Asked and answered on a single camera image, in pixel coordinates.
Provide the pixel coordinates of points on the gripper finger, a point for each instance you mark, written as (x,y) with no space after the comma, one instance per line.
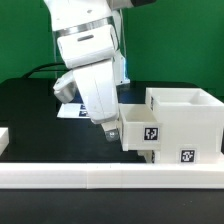
(111,130)

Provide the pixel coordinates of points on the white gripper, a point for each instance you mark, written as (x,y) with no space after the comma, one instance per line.
(65,87)

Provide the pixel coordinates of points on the white drawer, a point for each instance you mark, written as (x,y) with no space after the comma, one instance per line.
(139,129)
(148,155)

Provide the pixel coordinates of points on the white drawer cabinet box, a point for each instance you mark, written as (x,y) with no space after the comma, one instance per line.
(192,125)

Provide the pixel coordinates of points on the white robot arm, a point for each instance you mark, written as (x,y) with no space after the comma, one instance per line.
(89,34)

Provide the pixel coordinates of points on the white L-shaped fence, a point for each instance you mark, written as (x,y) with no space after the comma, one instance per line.
(109,176)

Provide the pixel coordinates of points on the white marker base plate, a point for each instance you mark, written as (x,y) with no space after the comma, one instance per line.
(72,110)

